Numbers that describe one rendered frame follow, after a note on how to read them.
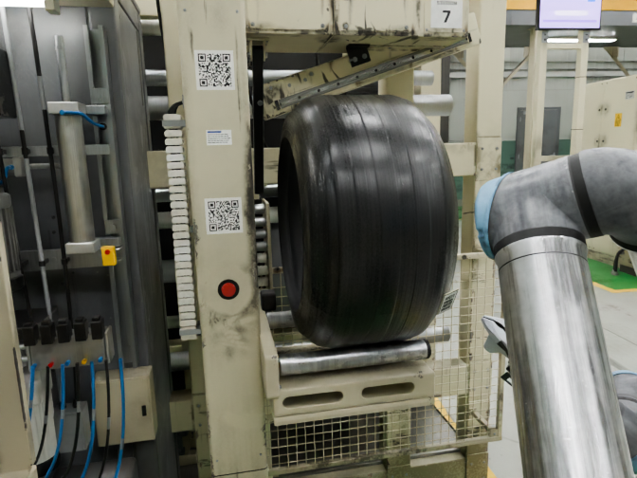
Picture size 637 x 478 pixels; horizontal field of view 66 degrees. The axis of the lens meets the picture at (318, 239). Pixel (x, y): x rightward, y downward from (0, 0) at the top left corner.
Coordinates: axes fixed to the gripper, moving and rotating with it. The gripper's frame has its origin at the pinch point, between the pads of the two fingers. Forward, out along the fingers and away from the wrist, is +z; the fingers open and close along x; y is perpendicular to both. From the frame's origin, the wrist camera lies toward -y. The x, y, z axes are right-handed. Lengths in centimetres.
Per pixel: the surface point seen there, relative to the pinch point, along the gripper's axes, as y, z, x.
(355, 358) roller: 20.5, 15.3, -13.5
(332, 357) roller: 21.1, 19.2, -16.9
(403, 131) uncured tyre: -19.1, 34.9, 6.2
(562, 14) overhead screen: 59, 75, 425
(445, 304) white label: 3.2, 8.2, -1.2
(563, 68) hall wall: 321, 93, 1101
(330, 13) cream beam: -16, 75, 36
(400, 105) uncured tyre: -18.9, 40.0, 13.6
